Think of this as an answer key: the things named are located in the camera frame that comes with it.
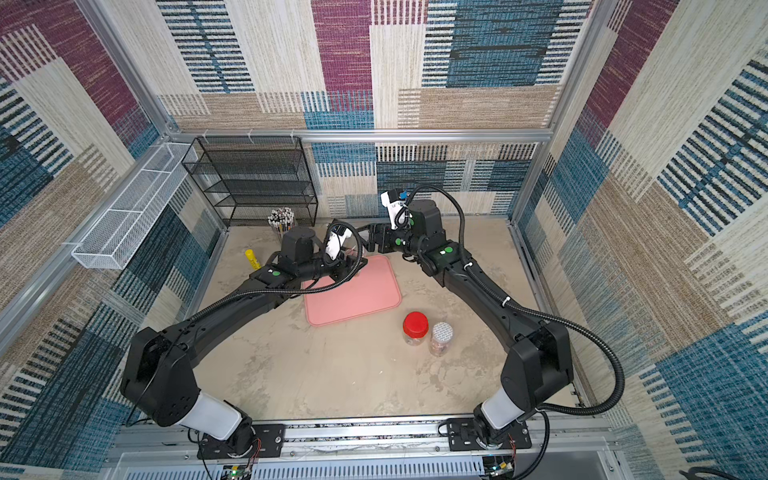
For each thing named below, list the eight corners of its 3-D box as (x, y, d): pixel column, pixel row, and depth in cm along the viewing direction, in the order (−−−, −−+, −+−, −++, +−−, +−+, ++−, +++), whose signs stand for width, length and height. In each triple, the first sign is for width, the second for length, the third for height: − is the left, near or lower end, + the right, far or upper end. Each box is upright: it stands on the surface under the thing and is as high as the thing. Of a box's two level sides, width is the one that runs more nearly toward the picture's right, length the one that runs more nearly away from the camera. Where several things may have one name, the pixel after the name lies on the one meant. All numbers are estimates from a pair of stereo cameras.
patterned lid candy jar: (431, 357, 88) (435, 340, 79) (429, 340, 91) (433, 322, 82) (448, 357, 88) (455, 340, 79) (446, 340, 91) (452, 322, 82)
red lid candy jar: (404, 346, 91) (405, 331, 83) (403, 327, 95) (404, 311, 87) (426, 346, 91) (429, 331, 83) (424, 327, 95) (427, 311, 87)
